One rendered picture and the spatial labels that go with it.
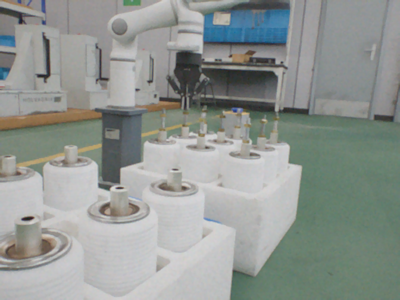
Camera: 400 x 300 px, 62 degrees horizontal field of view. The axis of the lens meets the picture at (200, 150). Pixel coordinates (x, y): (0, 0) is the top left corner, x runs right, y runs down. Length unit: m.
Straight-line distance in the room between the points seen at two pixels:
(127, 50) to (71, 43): 2.40
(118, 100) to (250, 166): 0.66
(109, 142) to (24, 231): 0.96
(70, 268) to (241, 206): 0.47
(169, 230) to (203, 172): 0.34
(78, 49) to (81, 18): 4.26
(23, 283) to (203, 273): 0.26
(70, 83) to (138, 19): 2.48
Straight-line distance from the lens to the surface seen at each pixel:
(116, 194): 0.41
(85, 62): 3.56
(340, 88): 6.02
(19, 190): 0.57
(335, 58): 6.03
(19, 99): 2.91
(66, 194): 0.64
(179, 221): 0.48
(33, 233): 0.34
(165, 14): 1.24
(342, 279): 0.86
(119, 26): 1.26
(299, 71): 6.04
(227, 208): 0.75
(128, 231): 0.39
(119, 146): 1.26
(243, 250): 0.77
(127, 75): 1.26
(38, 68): 3.20
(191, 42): 0.95
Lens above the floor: 0.41
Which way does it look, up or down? 11 degrees down
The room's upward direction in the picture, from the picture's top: 4 degrees clockwise
